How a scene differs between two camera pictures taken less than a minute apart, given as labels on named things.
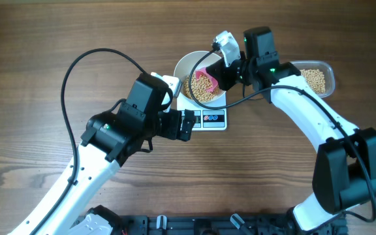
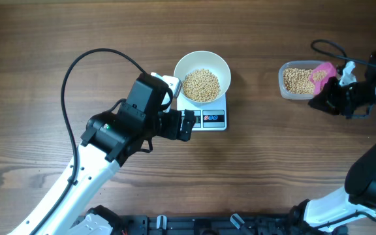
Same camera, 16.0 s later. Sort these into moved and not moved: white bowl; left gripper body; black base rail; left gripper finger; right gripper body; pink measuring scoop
Moved: pink measuring scoop; right gripper body
Not moved: left gripper finger; black base rail; white bowl; left gripper body
